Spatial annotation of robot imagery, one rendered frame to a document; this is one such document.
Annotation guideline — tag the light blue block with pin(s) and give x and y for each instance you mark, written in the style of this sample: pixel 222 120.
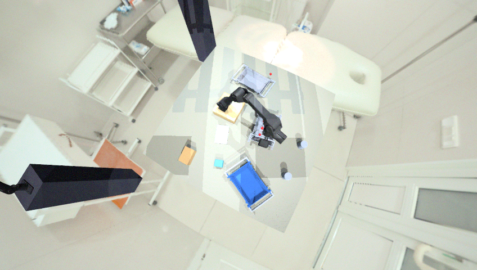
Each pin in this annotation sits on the light blue block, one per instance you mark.
pixel 218 163

